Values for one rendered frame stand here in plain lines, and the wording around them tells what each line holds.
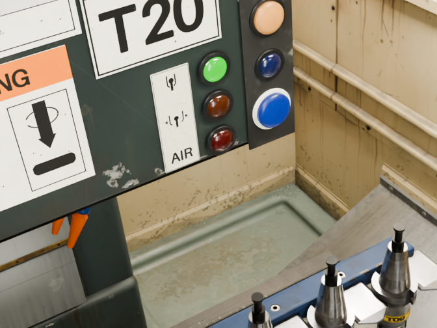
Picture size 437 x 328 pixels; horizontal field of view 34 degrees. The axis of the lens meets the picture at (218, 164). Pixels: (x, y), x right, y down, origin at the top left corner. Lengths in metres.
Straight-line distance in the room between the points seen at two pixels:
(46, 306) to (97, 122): 1.00
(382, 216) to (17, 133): 1.35
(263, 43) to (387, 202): 1.26
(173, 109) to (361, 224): 1.27
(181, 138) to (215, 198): 1.52
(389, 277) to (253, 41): 0.54
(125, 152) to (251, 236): 1.55
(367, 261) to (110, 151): 0.61
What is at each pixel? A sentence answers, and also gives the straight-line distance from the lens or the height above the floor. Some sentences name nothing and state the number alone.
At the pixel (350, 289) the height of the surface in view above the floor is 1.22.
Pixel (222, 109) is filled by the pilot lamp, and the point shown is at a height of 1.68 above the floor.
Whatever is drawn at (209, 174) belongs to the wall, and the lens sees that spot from 2.00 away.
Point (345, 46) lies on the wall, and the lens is 1.75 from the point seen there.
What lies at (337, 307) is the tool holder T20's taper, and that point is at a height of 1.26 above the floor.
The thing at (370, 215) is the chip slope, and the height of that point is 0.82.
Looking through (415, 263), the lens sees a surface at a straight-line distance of 1.08.
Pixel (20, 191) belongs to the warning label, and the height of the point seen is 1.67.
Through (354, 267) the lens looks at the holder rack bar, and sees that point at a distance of 1.05.
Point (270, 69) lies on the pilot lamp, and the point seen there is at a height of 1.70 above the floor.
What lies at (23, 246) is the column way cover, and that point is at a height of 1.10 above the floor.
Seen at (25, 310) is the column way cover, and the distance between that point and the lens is 1.47.
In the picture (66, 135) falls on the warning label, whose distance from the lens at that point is 0.50.
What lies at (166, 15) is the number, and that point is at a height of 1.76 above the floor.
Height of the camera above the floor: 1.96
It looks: 36 degrees down
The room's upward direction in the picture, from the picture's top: 6 degrees counter-clockwise
